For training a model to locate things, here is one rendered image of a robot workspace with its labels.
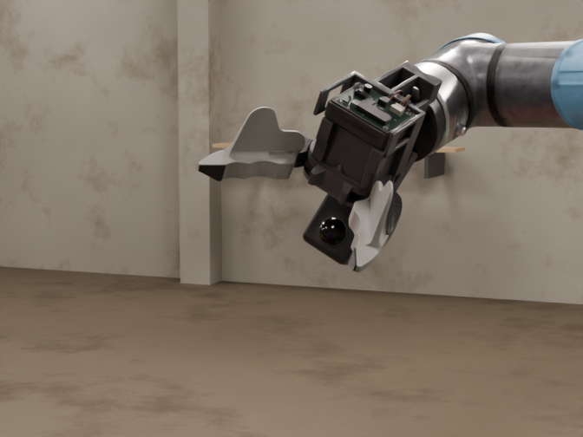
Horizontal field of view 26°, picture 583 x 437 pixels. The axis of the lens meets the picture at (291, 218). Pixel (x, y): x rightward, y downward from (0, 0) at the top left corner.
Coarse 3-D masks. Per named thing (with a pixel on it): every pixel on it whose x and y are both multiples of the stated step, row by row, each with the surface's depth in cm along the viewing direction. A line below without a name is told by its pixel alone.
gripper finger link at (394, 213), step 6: (354, 192) 101; (396, 192) 101; (360, 198) 101; (366, 198) 101; (396, 198) 101; (390, 204) 100; (396, 204) 100; (402, 204) 100; (390, 210) 99; (396, 210) 100; (390, 216) 99; (396, 216) 99; (390, 222) 99; (396, 222) 99; (390, 228) 98; (390, 234) 98; (384, 246) 97
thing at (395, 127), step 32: (320, 96) 99; (352, 96) 99; (384, 96) 100; (320, 128) 99; (352, 128) 98; (384, 128) 97; (416, 128) 100; (320, 160) 101; (352, 160) 100; (384, 160) 98; (416, 160) 108
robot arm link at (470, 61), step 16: (448, 48) 114; (464, 48) 113; (480, 48) 112; (496, 48) 111; (448, 64) 110; (464, 64) 111; (480, 64) 111; (464, 80) 110; (480, 80) 110; (480, 96) 111; (480, 112) 112
